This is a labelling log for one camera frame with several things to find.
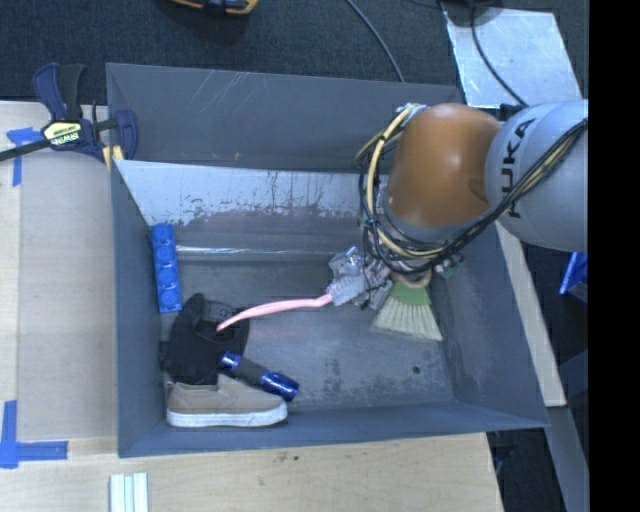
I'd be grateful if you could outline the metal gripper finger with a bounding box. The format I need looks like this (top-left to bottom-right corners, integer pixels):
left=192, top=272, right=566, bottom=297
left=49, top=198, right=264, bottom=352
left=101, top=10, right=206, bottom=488
left=325, top=279, right=365, bottom=308
left=328, top=251, right=362, bottom=279

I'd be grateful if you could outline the pink long thin stick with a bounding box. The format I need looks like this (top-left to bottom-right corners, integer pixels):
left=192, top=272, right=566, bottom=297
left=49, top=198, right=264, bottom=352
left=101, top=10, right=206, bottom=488
left=216, top=292, right=334, bottom=332

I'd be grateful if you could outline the green brush with pale bristles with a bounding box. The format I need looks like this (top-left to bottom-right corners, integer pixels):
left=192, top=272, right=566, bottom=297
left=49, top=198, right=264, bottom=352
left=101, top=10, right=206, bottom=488
left=371, top=272, right=445, bottom=343

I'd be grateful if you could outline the grey metal bin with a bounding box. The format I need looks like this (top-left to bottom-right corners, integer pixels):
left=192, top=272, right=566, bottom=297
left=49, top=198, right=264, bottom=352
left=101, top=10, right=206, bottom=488
left=104, top=62, right=552, bottom=459

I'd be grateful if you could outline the blue and black flashlight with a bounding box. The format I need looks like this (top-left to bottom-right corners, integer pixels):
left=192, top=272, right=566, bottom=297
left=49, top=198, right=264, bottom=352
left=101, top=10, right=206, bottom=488
left=218, top=350, right=301, bottom=403

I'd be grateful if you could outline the black glove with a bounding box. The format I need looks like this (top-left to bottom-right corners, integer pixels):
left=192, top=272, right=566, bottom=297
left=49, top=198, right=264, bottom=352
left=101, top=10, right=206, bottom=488
left=160, top=292, right=251, bottom=387

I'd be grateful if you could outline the tan slip-on shoe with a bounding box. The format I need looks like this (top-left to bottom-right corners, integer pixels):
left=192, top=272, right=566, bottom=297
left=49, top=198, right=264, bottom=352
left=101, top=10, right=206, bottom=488
left=164, top=373, right=290, bottom=429

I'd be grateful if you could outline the blue studded toy brick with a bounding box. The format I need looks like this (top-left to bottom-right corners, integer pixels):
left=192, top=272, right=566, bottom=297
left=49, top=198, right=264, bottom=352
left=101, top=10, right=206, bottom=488
left=149, top=223, right=184, bottom=314

